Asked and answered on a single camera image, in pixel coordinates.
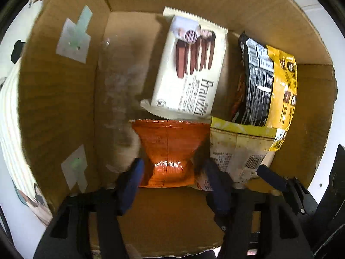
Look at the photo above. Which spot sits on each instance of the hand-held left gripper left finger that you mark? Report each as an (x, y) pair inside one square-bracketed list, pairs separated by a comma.
[(132, 186)]

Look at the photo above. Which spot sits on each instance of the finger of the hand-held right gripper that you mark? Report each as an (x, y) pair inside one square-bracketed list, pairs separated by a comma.
[(272, 178)]

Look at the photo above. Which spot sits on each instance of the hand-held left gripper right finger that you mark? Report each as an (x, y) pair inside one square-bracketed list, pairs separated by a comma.
[(218, 191)]

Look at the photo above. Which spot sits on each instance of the orange snack packet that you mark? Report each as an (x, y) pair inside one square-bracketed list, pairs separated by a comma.
[(172, 145)]

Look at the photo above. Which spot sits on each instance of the brown cardboard box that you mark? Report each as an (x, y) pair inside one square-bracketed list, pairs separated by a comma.
[(67, 113)]

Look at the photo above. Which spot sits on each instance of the pale yellow snack bag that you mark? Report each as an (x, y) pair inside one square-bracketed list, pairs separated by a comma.
[(237, 145)]

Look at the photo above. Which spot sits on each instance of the black and yellow snack packet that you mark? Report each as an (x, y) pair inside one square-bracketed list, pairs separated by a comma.
[(258, 94)]

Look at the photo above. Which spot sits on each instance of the cream biscuit packet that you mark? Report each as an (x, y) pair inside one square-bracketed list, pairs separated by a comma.
[(186, 91)]

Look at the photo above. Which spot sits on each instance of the striped cat print blanket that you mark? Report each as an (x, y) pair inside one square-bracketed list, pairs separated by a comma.
[(10, 129)]

